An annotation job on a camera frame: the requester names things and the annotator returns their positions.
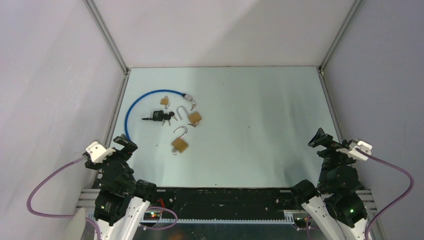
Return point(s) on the keys on cable lock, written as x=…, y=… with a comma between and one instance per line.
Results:
x=193, y=105

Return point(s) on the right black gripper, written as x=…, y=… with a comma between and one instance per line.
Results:
x=325, y=139

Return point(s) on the small brass padlock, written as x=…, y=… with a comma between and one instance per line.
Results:
x=165, y=102

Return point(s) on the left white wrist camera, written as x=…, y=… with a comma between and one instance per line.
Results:
x=97, y=153

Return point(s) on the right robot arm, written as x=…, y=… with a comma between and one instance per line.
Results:
x=333, y=203

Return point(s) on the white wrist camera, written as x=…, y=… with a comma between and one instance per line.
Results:
x=356, y=149
x=97, y=153

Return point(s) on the black padlock with keys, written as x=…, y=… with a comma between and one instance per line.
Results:
x=161, y=116

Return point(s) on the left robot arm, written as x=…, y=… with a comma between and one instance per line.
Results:
x=122, y=199

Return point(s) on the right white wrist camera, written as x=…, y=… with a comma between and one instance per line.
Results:
x=356, y=149

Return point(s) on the blue cable lock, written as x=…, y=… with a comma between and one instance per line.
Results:
x=137, y=102

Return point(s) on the large brass padlock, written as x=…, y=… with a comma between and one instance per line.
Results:
x=179, y=143

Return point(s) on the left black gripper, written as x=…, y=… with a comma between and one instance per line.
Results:
x=129, y=147

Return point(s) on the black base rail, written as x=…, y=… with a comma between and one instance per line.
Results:
x=232, y=204

